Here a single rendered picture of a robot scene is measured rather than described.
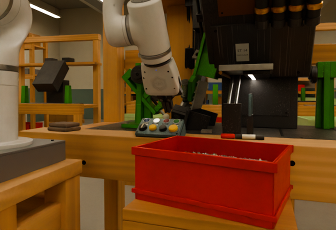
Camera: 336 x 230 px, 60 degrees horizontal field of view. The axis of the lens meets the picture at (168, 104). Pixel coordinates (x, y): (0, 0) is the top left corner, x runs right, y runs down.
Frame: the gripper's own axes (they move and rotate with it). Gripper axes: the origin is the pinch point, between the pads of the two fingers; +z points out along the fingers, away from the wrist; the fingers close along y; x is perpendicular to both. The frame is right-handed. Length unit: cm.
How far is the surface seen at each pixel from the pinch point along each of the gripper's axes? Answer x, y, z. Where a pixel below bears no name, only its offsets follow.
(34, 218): -38.2, -23.5, 5.2
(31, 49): 357, -410, 141
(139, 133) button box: -2.5, -10.8, 10.0
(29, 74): 329, -414, 181
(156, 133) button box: -2.1, -5.2, 9.9
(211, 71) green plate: 29.4, 8.1, 6.1
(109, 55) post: 66, -57, 16
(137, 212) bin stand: -35.5, 3.2, 0.9
